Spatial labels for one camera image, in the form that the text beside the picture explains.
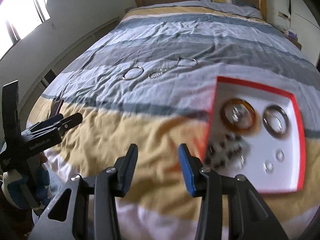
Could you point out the amber bangle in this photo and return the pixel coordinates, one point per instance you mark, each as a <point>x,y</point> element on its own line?
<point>247,122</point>

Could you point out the silver bangle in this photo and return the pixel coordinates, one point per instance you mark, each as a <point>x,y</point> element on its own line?
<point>132,73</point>

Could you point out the striped pillow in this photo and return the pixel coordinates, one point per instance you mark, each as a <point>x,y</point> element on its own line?
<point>236,7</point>

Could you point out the wooden nightstand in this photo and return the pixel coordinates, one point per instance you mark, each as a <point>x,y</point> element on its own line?
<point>293,38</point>

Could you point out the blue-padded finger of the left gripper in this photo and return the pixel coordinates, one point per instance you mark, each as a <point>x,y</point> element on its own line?
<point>46,123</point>

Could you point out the blue gloved left hand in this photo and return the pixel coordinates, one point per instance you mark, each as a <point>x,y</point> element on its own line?
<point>25,192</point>

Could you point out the red smartphone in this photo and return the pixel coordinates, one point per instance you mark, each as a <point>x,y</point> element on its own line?
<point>55,109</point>

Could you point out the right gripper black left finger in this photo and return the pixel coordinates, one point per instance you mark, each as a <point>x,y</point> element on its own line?
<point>125,170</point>

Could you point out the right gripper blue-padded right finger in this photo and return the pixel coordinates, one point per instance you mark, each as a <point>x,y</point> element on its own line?
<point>190,167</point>

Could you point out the window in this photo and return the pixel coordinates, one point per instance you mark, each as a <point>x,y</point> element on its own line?
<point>19,18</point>

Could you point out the wall power socket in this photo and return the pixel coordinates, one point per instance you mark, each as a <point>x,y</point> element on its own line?
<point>283,15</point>

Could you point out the white wardrobe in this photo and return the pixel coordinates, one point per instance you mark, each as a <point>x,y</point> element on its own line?
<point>305,26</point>

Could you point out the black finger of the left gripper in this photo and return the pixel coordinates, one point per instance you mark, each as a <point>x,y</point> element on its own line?
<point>68,123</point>

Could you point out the striped bed duvet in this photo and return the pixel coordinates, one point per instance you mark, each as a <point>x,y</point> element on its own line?
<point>183,47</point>

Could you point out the dark brown bangle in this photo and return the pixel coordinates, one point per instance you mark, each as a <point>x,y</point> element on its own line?
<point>276,121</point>

